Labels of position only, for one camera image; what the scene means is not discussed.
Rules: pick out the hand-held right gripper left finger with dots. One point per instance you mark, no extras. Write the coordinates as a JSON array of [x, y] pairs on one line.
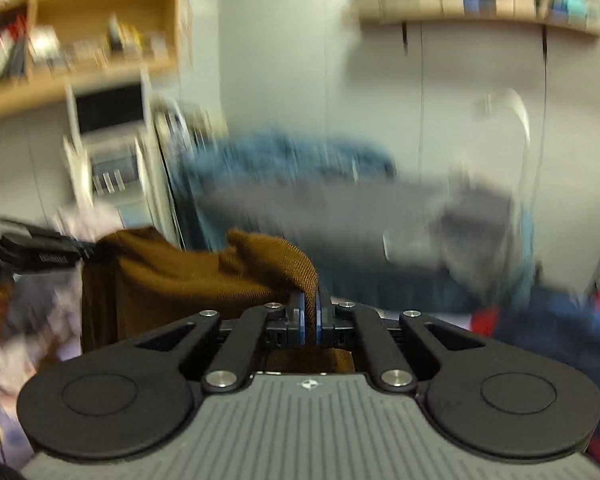
[[300, 321]]

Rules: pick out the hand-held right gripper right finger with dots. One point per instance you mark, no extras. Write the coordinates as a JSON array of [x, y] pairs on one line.
[[323, 321]]

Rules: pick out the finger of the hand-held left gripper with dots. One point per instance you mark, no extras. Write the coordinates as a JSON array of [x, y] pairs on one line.
[[40, 256], [35, 231]]

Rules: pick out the brown knit garment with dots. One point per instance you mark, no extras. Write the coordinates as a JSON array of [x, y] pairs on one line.
[[180, 280]]

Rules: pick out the purple floral bedsheet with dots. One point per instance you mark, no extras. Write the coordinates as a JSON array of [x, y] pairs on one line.
[[25, 320]]

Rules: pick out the bed with teal skirt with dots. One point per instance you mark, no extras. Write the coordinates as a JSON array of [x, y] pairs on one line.
[[405, 290]]

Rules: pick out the white appliance with screen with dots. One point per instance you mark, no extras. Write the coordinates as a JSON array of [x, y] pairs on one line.
[[112, 150]]

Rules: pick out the grey blanket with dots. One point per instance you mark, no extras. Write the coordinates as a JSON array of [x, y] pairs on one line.
[[360, 215]]

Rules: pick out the blue duvet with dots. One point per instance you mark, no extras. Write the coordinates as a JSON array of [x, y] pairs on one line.
[[290, 155]]

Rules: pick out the row of books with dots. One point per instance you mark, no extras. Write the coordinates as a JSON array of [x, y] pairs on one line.
[[10, 50]]

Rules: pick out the wooden bookshelf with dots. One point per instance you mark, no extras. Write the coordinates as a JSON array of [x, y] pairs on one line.
[[80, 25]]

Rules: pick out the red and blue garment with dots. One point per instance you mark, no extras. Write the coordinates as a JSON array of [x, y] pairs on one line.
[[555, 320]]

